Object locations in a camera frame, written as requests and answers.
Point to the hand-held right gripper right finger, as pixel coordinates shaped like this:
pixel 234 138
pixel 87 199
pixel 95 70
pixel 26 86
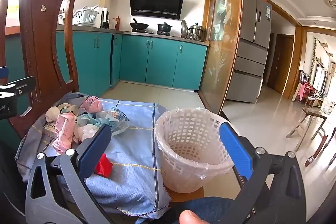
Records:
pixel 233 150

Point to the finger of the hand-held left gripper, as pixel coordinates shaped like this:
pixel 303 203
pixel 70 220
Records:
pixel 23 83

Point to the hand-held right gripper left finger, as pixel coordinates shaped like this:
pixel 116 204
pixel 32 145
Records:
pixel 95 151

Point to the light blue knotted rag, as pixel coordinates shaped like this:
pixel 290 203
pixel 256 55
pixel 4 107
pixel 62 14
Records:
pixel 90 120

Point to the clear plastic snack bag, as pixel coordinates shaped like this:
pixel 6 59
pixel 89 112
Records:
pixel 119 116

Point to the white lattice plastic basket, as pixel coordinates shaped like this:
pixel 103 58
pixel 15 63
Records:
pixel 183 132

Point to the person's right hand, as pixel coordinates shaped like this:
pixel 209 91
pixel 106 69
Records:
pixel 193 217

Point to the red crumpled wrapper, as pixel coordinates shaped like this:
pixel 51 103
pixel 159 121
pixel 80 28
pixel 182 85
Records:
pixel 103 167

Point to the white crumpled tissue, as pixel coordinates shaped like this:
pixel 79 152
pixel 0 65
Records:
pixel 52 114
pixel 85 132

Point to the blue striped tablecloth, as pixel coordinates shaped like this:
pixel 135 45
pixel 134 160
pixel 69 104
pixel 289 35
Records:
pixel 131 150

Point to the pink printed packet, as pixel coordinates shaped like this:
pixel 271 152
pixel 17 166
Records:
pixel 64 132

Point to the white plastic waste basket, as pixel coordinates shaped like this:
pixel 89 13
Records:
pixel 203 174

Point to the pink plastic bag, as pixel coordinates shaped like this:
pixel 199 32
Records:
pixel 92 105

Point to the small beige carton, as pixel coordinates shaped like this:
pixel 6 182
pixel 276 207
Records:
pixel 49 130

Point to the striped paper cup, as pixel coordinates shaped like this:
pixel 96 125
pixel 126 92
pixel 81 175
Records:
pixel 67 108

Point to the carved dark wooden chair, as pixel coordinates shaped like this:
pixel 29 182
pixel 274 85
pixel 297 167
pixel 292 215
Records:
pixel 39 29

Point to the person's blue jeans leg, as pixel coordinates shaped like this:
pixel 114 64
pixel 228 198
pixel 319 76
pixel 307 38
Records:
pixel 210 211

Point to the wooden bench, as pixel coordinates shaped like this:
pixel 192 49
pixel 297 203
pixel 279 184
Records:
pixel 312 112

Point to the dark wooden stool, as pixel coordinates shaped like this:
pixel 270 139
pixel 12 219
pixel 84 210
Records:
pixel 321 145

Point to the white dish rack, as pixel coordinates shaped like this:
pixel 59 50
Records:
pixel 85 16

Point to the red cushioned chairs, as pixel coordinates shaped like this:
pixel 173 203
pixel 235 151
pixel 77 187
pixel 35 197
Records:
pixel 305 88

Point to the silver refrigerator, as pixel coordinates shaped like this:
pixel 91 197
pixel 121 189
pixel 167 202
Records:
pixel 252 56

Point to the brown wooden door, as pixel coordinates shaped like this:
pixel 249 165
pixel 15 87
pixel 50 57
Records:
pixel 282 64

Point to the teal base cabinets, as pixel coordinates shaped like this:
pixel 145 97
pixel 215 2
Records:
pixel 157 61

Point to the brown bottle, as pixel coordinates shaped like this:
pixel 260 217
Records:
pixel 117 23

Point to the wood framed glass sliding door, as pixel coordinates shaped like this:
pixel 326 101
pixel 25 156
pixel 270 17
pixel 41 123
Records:
pixel 223 29

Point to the stainless steel stockpot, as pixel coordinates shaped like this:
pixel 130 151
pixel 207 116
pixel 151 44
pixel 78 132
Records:
pixel 197 31

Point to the black wok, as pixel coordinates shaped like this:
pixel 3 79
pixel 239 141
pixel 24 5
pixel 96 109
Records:
pixel 139 25

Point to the steel pot lid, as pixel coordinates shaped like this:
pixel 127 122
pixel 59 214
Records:
pixel 184 28

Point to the black cooking pot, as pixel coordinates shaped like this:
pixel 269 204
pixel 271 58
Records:
pixel 164 27

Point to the green wall garland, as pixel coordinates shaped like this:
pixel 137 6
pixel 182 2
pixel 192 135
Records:
pixel 313 56

